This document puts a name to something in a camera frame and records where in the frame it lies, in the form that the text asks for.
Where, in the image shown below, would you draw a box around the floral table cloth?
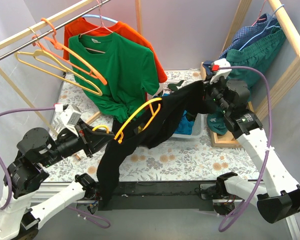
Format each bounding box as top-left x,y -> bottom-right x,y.
45,69 -> 259,183

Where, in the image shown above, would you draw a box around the wooden clothespin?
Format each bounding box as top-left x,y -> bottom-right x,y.
75,154 -> 81,161

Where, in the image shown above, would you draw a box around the metal hanging rod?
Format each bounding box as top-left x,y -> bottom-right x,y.
0,0 -> 113,63

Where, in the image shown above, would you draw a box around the green and white t shirt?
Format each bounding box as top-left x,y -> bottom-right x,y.
165,80 -> 185,92

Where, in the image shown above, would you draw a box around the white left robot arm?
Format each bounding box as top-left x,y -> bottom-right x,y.
0,120 -> 115,240

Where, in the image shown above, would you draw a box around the blue t shirt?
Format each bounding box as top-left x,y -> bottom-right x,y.
159,91 -> 198,137

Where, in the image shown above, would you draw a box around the black t shirt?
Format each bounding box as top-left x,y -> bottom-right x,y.
96,80 -> 217,207

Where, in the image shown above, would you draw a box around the teal green shorts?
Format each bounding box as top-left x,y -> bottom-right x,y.
207,19 -> 286,136

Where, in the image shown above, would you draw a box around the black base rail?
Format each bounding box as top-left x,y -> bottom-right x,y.
89,178 -> 243,212

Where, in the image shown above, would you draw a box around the light blue wire hanger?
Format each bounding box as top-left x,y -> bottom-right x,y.
239,4 -> 285,51

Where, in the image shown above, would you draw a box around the wooden clothes rack right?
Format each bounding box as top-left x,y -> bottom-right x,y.
199,0 -> 300,148

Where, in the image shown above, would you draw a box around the orange plastic hanger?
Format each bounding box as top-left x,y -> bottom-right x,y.
32,18 -> 108,85

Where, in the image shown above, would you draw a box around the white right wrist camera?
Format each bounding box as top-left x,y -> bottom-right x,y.
209,58 -> 232,85

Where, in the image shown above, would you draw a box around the blue checkered shorts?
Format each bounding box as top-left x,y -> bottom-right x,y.
202,13 -> 281,76

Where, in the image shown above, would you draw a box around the dark yellow plastic hanger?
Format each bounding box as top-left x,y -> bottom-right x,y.
92,96 -> 163,144

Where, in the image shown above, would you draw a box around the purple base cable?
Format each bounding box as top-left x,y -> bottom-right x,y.
67,205 -> 111,229

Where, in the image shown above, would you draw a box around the white plastic basket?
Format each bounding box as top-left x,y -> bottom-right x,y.
163,79 -> 204,140

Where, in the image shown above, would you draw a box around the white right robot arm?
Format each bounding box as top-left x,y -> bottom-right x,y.
204,78 -> 300,232

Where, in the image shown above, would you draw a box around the pink wire hanger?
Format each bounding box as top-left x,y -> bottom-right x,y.
252,0 -> 269,27

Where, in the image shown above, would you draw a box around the wooden clothes rack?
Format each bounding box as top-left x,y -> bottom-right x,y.
199,0 -> 300,148
0,0 -> 144,136

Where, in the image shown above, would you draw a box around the wooden clothes rack left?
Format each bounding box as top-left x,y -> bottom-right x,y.
0,0 -> 144,136

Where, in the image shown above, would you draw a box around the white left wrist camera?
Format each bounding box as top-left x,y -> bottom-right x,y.
54,103 -> 82,137

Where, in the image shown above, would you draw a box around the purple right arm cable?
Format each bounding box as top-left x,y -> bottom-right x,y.
217,65 -> 274,232

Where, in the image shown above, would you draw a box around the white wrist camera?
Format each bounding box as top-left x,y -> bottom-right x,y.
54,103 -> 82,137
209,58 -> 232,85

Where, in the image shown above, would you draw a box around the orange t shirt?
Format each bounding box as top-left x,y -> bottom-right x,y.
63,17 -> 168,83

